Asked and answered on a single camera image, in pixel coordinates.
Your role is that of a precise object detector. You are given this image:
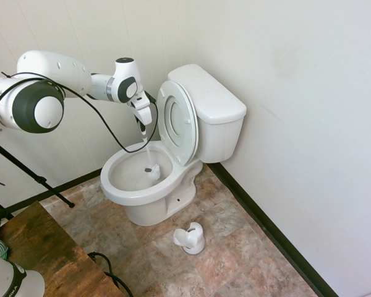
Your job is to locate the white toilet brush holder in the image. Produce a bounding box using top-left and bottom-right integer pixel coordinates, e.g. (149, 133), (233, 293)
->
(173, 221), (206, 256)

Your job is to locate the white toilet seat with lid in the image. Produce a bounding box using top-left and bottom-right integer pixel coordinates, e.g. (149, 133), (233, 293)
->
(156, 80), (200, 166)

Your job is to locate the dark wooden table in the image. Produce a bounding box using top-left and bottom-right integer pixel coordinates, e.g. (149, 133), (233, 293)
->
(0, 200), (124, 297)

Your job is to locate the black floor cable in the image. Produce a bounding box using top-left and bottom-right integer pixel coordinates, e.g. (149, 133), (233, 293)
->
(87, 251), (134, 297)

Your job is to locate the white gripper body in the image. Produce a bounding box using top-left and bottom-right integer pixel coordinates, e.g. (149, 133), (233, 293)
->
(126, 88), (154, 125)

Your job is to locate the black camera tripod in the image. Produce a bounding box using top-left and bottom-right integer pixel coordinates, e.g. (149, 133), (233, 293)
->
(0, 144), (75, 221)

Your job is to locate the white toilet bowl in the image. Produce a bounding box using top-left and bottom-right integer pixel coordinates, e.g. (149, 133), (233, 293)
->
(100, 140), (203, 227)

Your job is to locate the white toilet brush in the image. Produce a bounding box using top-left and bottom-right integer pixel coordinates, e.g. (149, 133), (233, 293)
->
(139, 129), (161, 181)

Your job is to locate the black baseboard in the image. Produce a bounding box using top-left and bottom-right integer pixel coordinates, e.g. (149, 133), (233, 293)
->
(207, 162), (341, 297)
(4, 168), (104, 216)

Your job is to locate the white toilet tank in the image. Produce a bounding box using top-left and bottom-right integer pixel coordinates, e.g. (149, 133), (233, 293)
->
(196, 106), (245, 164)

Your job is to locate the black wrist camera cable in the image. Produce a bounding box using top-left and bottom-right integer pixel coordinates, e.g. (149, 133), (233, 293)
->
(0, 71), (160, 153)

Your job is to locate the white toilet tank lid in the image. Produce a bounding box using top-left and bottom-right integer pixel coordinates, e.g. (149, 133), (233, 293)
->
(168, 64), (247, 125)

